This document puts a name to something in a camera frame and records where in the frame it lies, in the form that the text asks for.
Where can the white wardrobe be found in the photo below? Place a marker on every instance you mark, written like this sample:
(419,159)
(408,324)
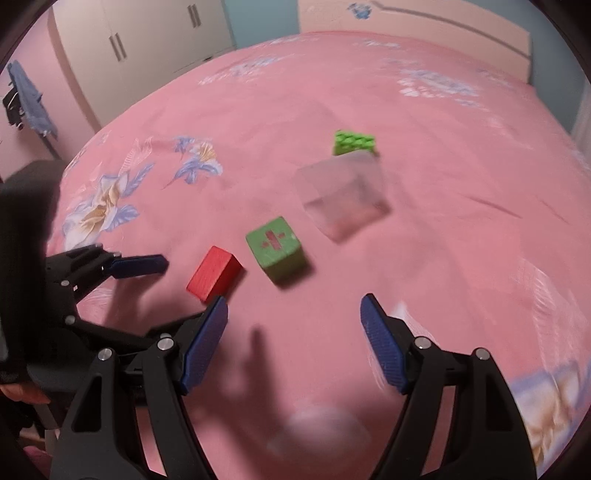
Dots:
(152,46)

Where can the clear plastic box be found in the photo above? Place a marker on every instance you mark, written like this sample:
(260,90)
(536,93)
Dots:
(341,198)

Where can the blue hanging cloth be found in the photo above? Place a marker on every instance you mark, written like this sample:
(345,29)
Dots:
(34,101)

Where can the red wooden block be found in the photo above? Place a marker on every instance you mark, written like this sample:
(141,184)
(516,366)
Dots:
(212,275)

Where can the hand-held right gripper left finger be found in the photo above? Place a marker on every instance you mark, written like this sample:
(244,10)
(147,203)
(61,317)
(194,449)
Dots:
(205,348)

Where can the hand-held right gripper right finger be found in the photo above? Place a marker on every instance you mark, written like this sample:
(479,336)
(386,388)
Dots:
(383,348)

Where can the pink floral blanket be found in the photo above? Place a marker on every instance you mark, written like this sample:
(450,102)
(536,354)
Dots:
(438,240)

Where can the green studded block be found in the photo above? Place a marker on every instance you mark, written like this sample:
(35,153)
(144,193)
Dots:
(354,143)

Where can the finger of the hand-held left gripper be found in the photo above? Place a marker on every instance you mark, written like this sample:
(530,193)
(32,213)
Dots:
(120,334)
(138,266)

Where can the person's left hand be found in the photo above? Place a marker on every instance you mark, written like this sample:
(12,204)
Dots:
(25,393)

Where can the green cube with red signs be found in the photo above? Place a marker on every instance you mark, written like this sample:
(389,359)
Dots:
(277,259)

